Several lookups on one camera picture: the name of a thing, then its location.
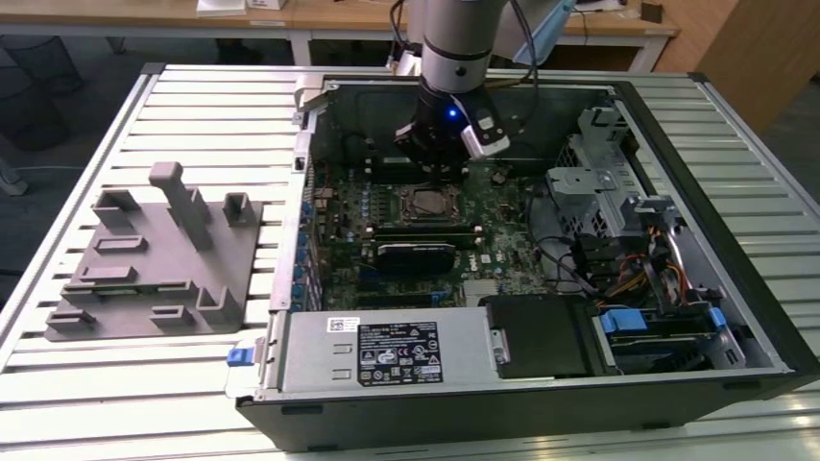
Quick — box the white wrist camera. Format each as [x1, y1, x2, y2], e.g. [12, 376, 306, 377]
[458, 106, 512, 158]

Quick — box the silver CPU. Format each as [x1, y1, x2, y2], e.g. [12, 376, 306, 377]
[408, 190, 453, 217]

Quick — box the white mount block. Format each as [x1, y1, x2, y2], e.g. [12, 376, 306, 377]
[389, 45, 425, 78]

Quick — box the hard disk in blue carrier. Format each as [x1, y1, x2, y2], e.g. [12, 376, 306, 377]
[592, 304, 729, 376]

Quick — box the black graphics card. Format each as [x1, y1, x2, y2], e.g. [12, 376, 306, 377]
[374, 241, 457, 279]

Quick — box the green motherboard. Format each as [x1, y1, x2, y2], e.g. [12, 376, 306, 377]
[305, 160, 558, 313]

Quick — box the CPU socket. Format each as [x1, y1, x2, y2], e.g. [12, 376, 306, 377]
[390, 184, 464, 227]

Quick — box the black plastic shroud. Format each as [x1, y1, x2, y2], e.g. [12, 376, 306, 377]
[478, 293, 606, 380]

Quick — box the wooden desk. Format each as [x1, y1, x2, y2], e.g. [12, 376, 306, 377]
[0, 0, 681, 68]

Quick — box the wooden cabinet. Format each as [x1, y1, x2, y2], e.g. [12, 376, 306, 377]
[652, 0, 820, 138]

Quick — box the white paper stack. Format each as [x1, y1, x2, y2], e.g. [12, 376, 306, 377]
[194, 0, 248, 18]

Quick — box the silver chipset heatsink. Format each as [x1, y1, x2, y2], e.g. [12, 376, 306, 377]
[461, 280, 505, 306]

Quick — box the metal socket cover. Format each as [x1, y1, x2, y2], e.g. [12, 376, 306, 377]
[397, 186, 460, 225]

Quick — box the black mesh waste bin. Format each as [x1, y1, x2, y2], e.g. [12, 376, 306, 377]
[0, 36, 84, 153]

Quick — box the silver drive cage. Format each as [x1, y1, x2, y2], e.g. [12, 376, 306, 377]
[542, 108, 648, 241]

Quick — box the coloured power wire bundle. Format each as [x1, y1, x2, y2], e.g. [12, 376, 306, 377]
[598, 225, 704, 308]

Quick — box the silver power supply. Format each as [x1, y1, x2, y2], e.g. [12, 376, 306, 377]
[254, 306, 508, 398]

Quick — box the grey parts rack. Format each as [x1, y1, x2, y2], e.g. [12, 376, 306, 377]
[42, 160, 265, 343]

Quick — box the black PC case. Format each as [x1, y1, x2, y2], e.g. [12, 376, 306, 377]
[230, 71, 820, 455]

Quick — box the grey case latch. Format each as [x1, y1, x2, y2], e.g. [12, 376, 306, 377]
[290, 76, 329, 131]

